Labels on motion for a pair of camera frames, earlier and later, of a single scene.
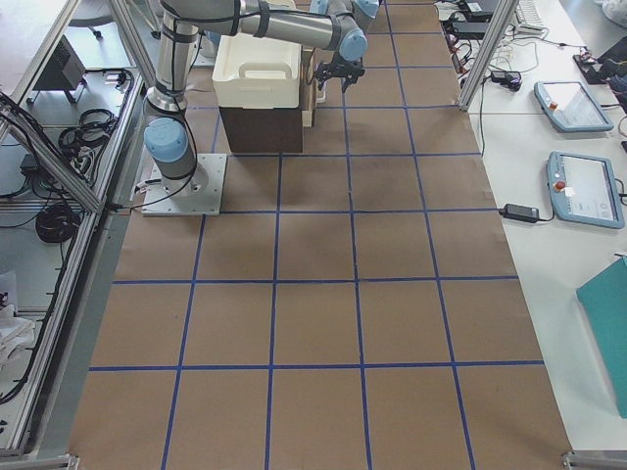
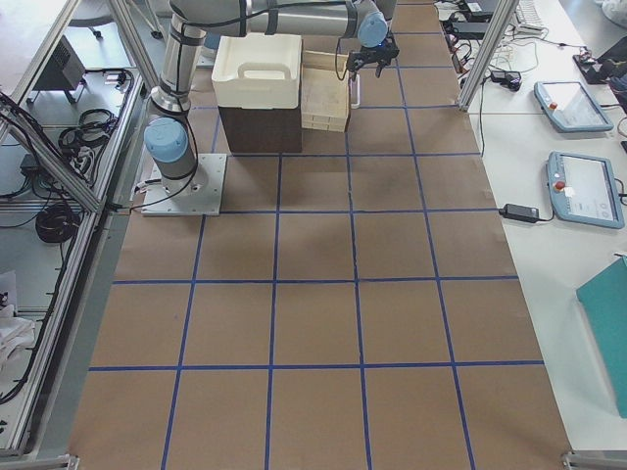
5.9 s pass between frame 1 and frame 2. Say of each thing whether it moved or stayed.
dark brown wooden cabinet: stayed
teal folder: stayed
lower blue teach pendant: stayed
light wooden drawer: moved
